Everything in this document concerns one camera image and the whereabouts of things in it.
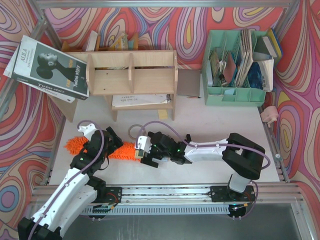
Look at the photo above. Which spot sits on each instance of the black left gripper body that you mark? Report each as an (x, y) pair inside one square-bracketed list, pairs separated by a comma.
[(113, 137)]

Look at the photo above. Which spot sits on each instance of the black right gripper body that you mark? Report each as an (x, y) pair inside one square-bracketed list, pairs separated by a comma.
[(152, 149)]

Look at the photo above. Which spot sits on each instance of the orange chenille duster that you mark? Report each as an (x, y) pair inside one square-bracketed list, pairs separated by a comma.
[(126, 152)]

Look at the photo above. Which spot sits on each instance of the yellow blue calculator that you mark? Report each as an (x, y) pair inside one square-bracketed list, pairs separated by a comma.
[(139, 154)]

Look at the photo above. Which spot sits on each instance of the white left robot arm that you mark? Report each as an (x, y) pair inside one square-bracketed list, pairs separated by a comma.
[(79, 188)]

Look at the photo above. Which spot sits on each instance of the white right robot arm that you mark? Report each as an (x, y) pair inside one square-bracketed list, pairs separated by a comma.
[(244, 156)]

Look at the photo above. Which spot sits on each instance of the wooden bookshelf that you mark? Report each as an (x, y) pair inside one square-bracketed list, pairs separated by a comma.
[(141, 72)]

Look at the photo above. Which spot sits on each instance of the clear tape roll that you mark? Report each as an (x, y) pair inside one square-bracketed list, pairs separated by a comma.
[(133, 131)]

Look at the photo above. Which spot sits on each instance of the spiral notepad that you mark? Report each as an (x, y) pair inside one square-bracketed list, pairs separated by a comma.
[(140, 100)]

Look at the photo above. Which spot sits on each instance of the grey notebook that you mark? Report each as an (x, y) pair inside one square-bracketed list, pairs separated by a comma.
[(188, 83)]

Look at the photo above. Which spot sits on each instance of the green desk organizer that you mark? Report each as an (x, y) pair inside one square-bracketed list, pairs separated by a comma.
[(228, 69)]

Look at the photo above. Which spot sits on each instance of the black Twins story book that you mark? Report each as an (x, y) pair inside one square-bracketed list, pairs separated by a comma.
[(46, 67)]

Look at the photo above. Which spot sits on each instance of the pink pig figurine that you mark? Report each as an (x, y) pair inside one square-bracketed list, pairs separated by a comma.
[(269, 115)]

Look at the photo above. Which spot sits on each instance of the white book under stack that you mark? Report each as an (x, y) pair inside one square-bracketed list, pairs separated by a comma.
[(8, 73)]

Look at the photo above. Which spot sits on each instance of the blue yellow book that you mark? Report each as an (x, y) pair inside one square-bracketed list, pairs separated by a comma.
[(270, 45)]

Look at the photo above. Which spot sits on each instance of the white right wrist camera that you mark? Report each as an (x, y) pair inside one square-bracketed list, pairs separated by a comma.
[(143, 143)]

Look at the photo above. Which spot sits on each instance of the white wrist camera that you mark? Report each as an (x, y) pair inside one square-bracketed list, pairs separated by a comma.
[(87, 130), (143, 143)]

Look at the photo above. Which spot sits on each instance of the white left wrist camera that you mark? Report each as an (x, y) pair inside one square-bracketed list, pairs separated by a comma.
[(87, 130)]

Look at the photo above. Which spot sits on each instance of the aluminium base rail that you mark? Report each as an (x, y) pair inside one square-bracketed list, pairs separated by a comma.
[(165, 193)]

